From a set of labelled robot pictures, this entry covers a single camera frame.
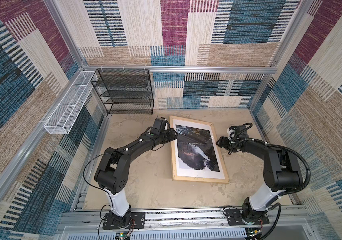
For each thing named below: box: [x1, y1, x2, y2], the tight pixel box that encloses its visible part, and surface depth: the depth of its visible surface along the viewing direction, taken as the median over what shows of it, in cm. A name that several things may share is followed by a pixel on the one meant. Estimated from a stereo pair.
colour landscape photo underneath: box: [175, 124, 220, 172], surface depth 92 cm
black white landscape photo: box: [175, 124, 220, 172], surface depth 91 cm
